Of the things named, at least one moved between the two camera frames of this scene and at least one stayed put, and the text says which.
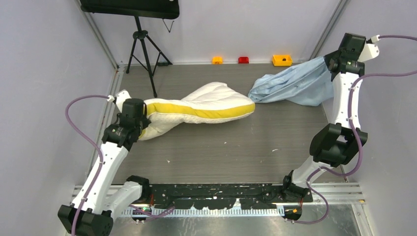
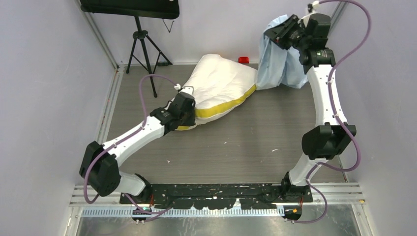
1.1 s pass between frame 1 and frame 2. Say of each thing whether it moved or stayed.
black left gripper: moved
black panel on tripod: stayed
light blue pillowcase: moved
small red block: stayed
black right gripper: moved
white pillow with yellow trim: moved
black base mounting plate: stayed
